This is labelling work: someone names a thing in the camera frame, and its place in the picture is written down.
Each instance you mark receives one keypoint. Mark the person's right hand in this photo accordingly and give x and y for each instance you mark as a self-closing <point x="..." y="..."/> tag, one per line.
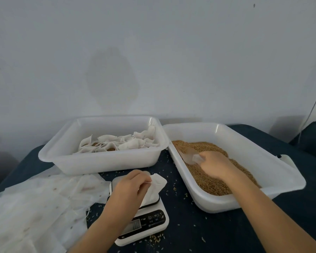
<point x="213" y="163"/>

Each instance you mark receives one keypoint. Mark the person's left hand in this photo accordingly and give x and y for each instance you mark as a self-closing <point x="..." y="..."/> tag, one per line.
<point x="126" y="197"/>

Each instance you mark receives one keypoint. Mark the brown grain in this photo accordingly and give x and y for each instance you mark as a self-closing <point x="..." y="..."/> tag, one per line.
<point x="210" y="181"/>

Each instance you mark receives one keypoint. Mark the clear plastic scoop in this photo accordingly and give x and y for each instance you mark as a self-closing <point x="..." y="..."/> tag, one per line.
<point x="188" y="155"/>

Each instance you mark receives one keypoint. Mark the white mesh bag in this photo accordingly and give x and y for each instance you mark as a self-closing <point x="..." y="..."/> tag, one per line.
<point x="152" y="189"/>

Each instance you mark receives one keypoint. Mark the white tray of grain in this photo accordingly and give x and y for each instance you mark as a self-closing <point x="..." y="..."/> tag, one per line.
<point x="205" y="195"/>

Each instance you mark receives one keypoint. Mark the white plastic tub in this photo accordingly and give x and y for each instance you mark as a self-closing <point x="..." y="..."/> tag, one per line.
<point x="95" y="161"/>

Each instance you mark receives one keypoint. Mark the pile of white bags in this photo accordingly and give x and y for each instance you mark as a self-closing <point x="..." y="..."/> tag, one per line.
<point x="37" y="213"/>

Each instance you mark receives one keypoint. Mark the person's right forearm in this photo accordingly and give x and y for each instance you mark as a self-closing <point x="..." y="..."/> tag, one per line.
<point x="274" y="218"/>

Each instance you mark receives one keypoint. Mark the white digital kitchen scale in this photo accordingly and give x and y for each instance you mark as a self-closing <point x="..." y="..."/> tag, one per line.
<point x="145" y="221"/>

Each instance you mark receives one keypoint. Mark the dark blue tablecloth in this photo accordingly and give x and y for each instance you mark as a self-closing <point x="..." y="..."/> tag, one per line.
<point x="226" y="229"/>

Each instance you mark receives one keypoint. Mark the dark blue covered furniture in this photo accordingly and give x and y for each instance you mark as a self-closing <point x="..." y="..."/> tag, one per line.
<point x="313" y="137"/>

